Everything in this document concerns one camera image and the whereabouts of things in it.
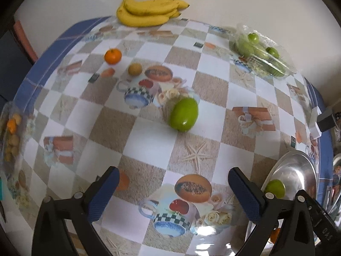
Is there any checkered printed tablecloth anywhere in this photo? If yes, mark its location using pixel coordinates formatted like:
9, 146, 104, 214
0, 16, 335, 256

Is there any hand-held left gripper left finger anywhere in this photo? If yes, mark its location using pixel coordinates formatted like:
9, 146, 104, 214
31, 166, 119, 256

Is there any yellow banana bunch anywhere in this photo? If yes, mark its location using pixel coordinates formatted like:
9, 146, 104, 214
116, 0, 190, 27

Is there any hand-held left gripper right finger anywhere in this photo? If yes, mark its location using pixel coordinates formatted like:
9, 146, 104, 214
228, 167, 316, 256

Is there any white bin with clutter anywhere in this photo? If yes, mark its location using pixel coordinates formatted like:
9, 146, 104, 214
329, 153, 341, 214

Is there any green mango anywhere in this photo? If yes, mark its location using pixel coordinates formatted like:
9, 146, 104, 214
264, 179, 286, 199
170, 97, 199, 132

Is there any small white box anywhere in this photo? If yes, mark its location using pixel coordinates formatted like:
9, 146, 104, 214
309, 107, 323, 139

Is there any small yellow round fruit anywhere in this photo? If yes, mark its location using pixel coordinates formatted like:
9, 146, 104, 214
128, 63, 142, 76

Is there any plastic bag of yellow fruits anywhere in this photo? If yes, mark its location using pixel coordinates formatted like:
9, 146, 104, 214
0, 101, 28, 166

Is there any silver metal tray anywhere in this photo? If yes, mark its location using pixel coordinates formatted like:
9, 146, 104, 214
244, 149, 319, 256

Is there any small black box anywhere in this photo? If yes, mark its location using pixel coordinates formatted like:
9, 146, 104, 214
317, 111, 335, 132

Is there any chair with red cushion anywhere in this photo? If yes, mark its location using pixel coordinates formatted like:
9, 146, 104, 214
12, 20, 39, 63

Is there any plastic bag of green fruits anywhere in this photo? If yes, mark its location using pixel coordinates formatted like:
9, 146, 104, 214
229, 23, 297, 78

